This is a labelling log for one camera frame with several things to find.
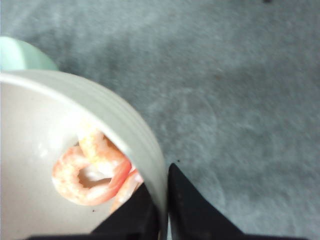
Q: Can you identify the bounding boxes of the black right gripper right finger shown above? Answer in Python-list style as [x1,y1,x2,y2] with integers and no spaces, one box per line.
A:
[168,163,245,237]

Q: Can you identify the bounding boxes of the beige ribbed bowl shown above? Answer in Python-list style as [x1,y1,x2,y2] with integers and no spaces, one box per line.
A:
[0,70,168,240]

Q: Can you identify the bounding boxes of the mint green breakfast maker base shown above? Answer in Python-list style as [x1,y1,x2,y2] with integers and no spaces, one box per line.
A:
[0,36,59,72]

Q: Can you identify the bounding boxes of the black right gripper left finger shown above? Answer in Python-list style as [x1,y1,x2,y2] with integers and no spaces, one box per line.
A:
[91,184,160,237]

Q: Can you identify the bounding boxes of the pink shrimp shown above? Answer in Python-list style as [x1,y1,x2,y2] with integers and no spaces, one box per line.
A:
[52,125,144,214]

